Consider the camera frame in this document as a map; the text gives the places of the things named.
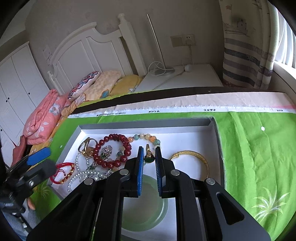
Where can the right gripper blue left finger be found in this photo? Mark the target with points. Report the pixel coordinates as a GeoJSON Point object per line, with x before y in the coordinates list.
{"type": "Point", "coordinates": [140, 167]}

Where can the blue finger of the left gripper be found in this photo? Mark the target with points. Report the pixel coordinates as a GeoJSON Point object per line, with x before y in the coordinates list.
{"type": "Point", "coordinates": [38, 156]}
{"type": "Point", "coordinates": [39, 173]}

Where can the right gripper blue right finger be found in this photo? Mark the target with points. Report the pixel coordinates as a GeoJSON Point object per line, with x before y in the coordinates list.
{"type": "Point", "coordinates": [159, 169]}

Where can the gold ring green stone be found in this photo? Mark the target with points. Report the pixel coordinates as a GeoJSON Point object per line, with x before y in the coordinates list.
{"type": "Point", "coordinates": [149, 156]}

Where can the gold bangle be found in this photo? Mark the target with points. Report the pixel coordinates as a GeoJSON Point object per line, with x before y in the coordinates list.
{"type": "Point", "coordinates": [191, 163]}

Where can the silver pearl brooch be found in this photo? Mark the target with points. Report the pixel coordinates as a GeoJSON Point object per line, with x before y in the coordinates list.
{"type": "Point", "coordinates": [106, 152]}

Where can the pale green jade bangle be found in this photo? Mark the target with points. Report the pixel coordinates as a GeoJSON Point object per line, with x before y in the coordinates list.
{"type": "Point", "coordinates": [146, 211]}

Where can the grey white jewelry tray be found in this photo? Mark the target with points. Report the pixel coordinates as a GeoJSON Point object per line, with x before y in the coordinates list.
{"type": "Point", "coordinates": [193, 144]}

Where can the left gloved hand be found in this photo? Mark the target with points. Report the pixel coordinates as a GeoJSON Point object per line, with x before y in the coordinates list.
{"type": "Point", "coordinates": [28, 204]}

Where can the pink folded quilt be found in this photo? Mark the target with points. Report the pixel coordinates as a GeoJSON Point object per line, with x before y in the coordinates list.
{"type": "Point", "coordinates": [42, 121]}

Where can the yellow bed sheet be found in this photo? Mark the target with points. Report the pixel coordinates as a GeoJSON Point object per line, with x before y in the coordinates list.
{"type": "Point", "coordinates": [124, 85]}

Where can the white wardrobe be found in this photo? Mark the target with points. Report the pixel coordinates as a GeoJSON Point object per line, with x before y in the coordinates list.
{"type": "Point", "coordinates": [22, 89]}

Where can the cream yellow pillow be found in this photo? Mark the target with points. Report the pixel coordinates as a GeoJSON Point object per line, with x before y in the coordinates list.
{"type": "Point", "coordinates": [101, 88]}

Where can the white stick desk lamp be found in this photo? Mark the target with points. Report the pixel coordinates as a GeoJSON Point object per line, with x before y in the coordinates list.
{"type": "Point", "coordinates": [160, 68]}

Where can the patterned small pillow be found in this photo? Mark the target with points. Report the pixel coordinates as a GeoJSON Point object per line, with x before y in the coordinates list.
{"type": "Point", "coordinates": [83, 85]}

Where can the white nightstand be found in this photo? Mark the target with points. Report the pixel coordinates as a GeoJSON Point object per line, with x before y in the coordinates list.
{"type": "Point", "coordinates": [200, 75]}

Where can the white charger plug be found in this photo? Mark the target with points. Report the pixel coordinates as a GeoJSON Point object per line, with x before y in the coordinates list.
{"type": "Point", "coordinates": [188, 68]}

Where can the white bed headboard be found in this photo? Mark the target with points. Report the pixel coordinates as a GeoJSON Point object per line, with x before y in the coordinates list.
{"type": "Point", "coordinates": [86, 50]}

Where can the striped printed curtain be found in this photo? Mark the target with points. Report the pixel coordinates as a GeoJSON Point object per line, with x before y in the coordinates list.
{"type": "Point", "coordinates": [250, 43]}

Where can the wall socket plate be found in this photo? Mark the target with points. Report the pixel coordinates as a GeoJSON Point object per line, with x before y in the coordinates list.
{"type": "Point", "coordinates": [183, 40]}

